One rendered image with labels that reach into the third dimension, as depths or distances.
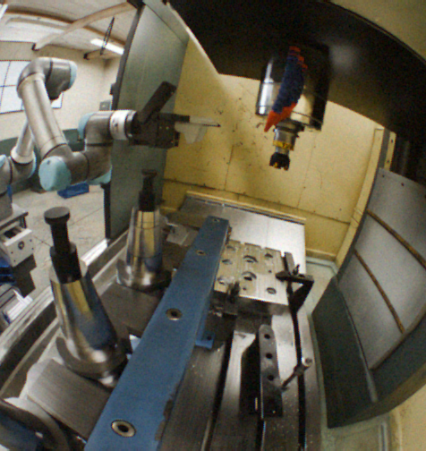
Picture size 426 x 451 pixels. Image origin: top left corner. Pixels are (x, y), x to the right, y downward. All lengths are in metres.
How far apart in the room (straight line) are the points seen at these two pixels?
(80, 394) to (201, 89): 1.59
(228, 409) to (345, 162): 1.56
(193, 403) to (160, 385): 0.34
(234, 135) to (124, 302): 1.39
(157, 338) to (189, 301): 0.05
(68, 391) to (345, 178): 1.70
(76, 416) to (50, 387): 0.03
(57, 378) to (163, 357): 0.09
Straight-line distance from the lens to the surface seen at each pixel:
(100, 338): 0.15
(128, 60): 1.04
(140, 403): 0.15
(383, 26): 0.29
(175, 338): 0.18
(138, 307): 0.21
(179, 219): 0.38
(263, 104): 0.47
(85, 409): 0.17
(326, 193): 1.65
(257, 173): 1.53
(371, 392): 0.76
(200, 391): 0.51
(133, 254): 0.22
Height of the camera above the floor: 1.37
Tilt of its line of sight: 24 degrees down
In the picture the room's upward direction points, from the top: 11 degrees clockwise
